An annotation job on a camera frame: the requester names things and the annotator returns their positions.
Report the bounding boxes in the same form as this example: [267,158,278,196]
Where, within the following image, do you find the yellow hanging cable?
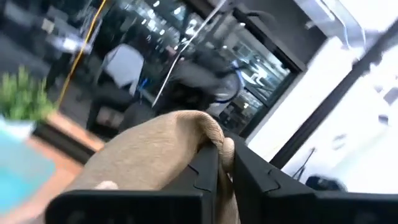
[57,0,108,110]

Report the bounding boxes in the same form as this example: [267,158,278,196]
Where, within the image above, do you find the teal translucent bin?
[0,124,57,216]

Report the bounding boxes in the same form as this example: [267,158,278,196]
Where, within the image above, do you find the green potted plant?
[0,65,55,121]

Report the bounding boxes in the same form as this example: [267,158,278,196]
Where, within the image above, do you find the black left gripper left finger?
[45,141,220,224]

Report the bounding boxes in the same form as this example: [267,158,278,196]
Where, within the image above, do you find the beige cap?
[63,109,243,224]

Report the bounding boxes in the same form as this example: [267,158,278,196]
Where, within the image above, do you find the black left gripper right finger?
[231,133,398,224]

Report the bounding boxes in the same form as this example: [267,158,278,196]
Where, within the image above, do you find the white plant pot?
[0,119,35,141]

